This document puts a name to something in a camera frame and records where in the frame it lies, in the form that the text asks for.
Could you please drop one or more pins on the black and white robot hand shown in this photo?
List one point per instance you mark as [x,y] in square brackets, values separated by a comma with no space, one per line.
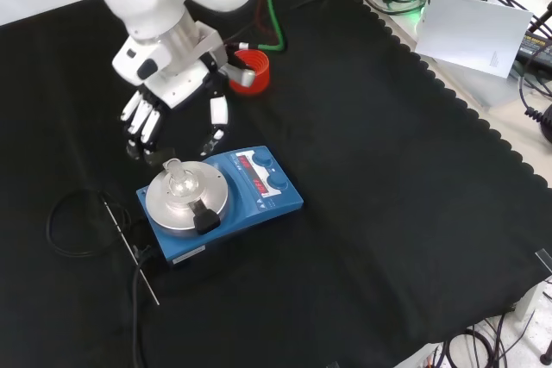
[172,79]

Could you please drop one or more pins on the heater with blue base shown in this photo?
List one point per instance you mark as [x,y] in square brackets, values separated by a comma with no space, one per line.
[224,195]

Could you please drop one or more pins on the orange ribbed cup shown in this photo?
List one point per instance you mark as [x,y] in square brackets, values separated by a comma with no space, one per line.
[254,72]

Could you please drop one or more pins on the clear round-bottom glass flask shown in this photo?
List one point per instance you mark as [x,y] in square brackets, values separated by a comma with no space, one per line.
[180,181]

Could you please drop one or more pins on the black cloth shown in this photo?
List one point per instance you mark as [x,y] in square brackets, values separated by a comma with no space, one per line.
[276,195]

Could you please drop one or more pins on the thin metal probe rod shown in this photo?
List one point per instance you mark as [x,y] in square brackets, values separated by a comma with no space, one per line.
[129,247]

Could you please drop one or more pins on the pale board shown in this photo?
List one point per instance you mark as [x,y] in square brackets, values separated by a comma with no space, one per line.
[472,34]

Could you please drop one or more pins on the black power adapter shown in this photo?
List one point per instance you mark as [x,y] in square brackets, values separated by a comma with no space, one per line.
[535,47]

